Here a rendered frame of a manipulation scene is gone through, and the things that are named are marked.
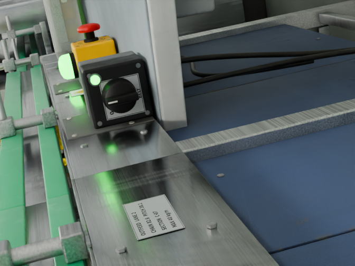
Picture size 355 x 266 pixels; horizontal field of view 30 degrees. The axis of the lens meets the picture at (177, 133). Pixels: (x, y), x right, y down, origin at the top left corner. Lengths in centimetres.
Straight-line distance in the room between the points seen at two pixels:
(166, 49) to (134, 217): 29
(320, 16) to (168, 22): 81
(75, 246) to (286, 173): 23
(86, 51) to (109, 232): 61
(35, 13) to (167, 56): 164
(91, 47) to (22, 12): 131
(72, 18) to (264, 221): 112
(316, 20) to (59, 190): 97
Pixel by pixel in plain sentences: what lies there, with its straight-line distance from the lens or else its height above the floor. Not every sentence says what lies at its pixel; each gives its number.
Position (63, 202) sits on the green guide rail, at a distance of 70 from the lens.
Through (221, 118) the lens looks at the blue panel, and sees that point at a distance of 89.
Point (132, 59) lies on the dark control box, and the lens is 86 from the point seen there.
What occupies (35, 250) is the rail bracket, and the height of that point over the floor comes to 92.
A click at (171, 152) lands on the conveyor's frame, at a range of 73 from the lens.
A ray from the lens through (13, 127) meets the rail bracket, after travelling 100.
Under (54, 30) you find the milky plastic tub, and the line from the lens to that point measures 162.
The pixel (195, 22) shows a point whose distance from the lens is 252.
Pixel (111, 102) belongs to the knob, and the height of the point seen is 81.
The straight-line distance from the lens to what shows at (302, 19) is 156.
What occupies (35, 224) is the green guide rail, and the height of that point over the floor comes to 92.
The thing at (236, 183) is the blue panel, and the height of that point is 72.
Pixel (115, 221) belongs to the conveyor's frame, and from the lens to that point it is 58.
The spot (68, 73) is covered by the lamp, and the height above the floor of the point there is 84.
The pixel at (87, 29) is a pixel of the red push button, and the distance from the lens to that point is 115.
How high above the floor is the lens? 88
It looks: 10 degrees down
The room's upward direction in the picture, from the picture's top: 103 degrees counter-clockwise
